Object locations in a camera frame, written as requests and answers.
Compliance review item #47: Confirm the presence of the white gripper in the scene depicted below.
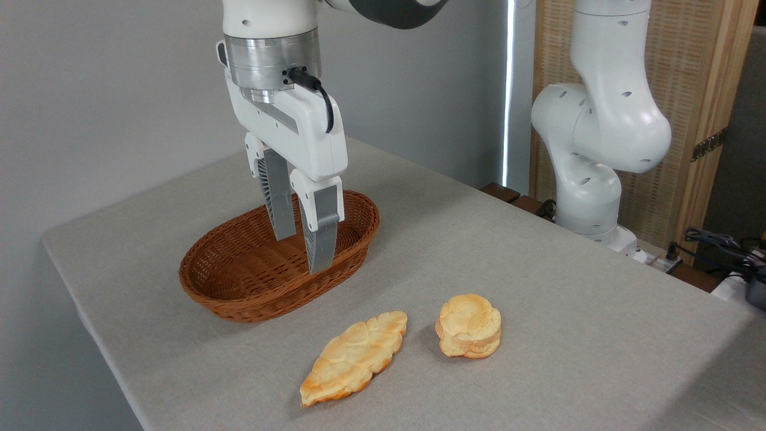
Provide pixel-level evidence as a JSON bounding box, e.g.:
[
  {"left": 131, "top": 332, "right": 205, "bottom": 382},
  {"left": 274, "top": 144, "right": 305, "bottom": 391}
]
[{"left": 226, "top": 69, "right": 348, "bottom": 275}]

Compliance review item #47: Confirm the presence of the long leaf-shaped bread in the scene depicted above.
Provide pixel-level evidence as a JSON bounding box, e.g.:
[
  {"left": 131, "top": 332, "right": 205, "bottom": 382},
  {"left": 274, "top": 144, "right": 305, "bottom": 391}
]
[{"left": 299, "top": 311, "right": 408, "bottom": 408}]

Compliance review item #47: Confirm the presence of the brown wicker oval basket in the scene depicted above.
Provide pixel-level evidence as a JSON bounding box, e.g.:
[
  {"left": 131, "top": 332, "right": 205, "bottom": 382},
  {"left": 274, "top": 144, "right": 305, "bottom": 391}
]
[{"left": 179, "top": 190, "right": 381, "bottom": 324}]

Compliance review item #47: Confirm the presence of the round layered bread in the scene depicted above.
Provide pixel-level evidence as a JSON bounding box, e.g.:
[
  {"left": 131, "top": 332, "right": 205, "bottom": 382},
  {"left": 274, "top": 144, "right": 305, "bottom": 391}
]
[{"left": 435, "top": 293, "right": 502, "bottom": 360}]

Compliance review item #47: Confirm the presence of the grey tablecloth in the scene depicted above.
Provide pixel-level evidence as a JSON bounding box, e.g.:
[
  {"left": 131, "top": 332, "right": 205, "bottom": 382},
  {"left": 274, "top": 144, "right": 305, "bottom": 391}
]
[{"left": 41, "top": 136, "right": 766, "bottom": 431}]

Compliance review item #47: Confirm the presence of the dark brown wooden bench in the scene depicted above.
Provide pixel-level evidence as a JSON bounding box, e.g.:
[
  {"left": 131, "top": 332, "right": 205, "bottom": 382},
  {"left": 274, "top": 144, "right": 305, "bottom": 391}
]
[{"left": 481, "top": 183, "right": 557, "bottom": 223}]

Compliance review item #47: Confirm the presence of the brass screen hinge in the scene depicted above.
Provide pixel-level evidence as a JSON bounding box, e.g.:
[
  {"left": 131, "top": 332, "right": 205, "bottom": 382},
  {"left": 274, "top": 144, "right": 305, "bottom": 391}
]
[{"left": 691, "top": 127, "right": 729, "bottom": 162}]

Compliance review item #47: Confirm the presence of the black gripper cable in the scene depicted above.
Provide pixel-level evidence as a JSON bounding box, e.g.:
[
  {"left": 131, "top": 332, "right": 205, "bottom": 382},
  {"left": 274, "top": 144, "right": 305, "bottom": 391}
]
[{"left": 287, "top": 67, "right": 335, "bottom": 134}]

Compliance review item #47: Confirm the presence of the black cable bundle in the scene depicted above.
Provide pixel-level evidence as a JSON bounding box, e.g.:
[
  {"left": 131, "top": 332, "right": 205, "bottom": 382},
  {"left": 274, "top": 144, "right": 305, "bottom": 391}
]
[{"left": 666, "top": 226, "right": 766, "bottom": 282}]

